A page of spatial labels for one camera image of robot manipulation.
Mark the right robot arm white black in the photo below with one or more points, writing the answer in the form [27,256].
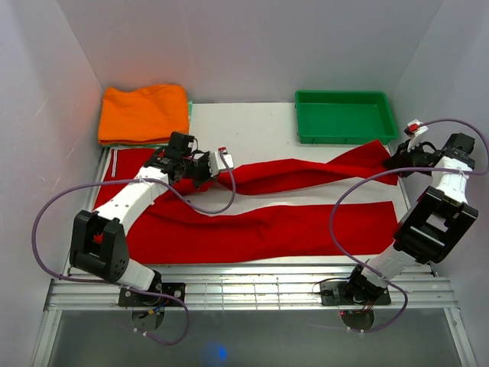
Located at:
[432,228]

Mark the folded light green garment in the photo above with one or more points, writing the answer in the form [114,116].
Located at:
[146,145]

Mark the folded orange trousers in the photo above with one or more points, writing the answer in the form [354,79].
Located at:
[145,116]

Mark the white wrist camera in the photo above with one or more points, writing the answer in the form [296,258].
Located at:
[220,161]
[415,131]

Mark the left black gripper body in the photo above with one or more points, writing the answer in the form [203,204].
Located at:
[198,171]

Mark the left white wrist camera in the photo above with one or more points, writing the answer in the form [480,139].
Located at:
[220,161]

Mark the aluminium rail frame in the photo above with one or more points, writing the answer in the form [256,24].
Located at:
[273,282]

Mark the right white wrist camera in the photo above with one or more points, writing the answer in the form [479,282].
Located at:
[415,131]

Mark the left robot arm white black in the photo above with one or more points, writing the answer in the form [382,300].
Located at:
[99,240]

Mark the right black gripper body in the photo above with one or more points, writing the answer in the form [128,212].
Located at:
[411,160]

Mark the green plastic tray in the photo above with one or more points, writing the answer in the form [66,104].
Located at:
[344,117]

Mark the red trousers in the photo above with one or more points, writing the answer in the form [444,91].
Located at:
[192,225]

